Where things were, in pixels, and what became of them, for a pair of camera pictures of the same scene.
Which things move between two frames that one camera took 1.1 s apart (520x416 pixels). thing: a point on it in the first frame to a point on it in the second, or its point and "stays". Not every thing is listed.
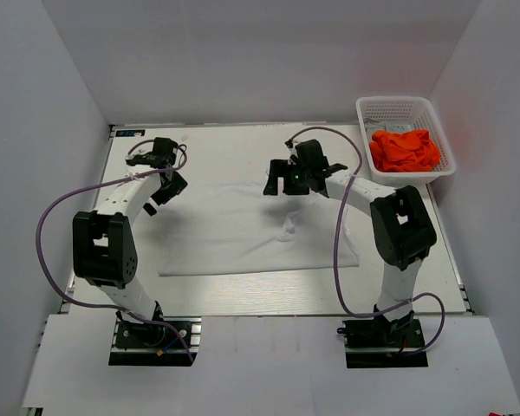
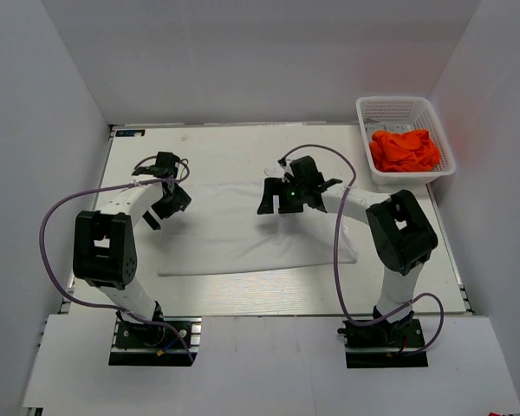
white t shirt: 237,228 stays
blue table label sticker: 130,133 stays
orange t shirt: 404,152 stays
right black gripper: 278,168 to 272,188
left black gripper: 178,185 to 180,202
